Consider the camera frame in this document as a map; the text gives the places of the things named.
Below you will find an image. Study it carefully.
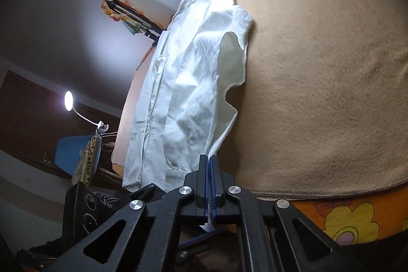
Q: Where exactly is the leopard patterned cloth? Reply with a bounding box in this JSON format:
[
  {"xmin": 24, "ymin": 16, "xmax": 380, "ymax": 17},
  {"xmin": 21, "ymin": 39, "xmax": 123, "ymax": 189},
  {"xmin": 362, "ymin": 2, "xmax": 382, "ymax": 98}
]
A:
[{"xmin": 72, "ymin": 135, "xmax": 103, "ymax": 186}]

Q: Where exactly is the beige blanket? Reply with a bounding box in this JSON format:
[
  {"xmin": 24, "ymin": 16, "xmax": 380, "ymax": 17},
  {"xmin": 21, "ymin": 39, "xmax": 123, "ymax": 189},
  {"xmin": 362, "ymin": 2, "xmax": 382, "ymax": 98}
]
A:
[{"xmin": 111, "ymin": 0, "xmax": 408, "ymax": 201}]

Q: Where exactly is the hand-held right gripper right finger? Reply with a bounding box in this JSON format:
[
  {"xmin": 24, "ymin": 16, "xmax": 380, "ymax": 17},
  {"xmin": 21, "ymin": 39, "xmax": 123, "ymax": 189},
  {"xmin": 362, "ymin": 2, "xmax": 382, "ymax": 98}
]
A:
[{"xmin": 209, "ymin": 156, "xmax": 361, "ymax": 272}]

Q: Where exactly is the white long-sleeved shirt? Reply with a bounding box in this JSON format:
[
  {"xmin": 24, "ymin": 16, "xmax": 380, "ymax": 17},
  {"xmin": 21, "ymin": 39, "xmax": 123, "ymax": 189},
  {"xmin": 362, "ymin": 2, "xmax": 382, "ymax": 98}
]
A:
[{"xmin": 122, "ymin": 0, "xmax": 255, "ymax": 232}]

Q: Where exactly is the white clip desk lamp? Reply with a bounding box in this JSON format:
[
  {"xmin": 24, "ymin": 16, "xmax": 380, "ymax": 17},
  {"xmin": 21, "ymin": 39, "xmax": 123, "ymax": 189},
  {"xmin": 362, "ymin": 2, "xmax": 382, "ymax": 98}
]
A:
[{"xmin": 64, "ymin": 90, "xmax": 110, "ymax": 132}]

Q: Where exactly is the blue chair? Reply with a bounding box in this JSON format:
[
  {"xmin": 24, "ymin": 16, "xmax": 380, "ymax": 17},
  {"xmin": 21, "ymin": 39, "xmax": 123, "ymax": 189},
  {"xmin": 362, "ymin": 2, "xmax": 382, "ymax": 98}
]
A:
[{"xmin": 54, "ymin": 136, "xmax": 103, "ymax": 178}]

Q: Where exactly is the colourful printed cloth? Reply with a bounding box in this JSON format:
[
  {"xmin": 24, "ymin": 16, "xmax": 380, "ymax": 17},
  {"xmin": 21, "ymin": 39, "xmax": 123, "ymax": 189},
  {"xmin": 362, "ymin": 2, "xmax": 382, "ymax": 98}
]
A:
[{"xmin": 101, "ymin": 0, "xmax": 141, "ymax": 35}]

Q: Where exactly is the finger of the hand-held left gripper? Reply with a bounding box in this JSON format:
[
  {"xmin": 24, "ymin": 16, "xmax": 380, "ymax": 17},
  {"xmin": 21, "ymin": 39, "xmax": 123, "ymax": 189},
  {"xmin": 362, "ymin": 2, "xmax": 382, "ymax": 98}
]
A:
[{"xmin": 178, "ymin": 227, "xmax": 227, "ymax": 252}]

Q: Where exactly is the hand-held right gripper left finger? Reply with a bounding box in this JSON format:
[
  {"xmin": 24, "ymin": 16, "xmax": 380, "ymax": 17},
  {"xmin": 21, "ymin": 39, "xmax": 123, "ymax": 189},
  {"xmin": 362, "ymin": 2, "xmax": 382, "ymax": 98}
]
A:
[{"xmin": 54, "ymin": 155, "xmax": 209, "ymax": 272}]

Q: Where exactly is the folded black tripod stand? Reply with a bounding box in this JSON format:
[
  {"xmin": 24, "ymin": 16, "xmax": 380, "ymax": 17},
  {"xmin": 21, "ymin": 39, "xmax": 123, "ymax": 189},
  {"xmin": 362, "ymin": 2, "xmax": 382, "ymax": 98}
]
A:
[{"xmin": 107, "ymin": 0, "xmax": 163, "ymax": 48}]

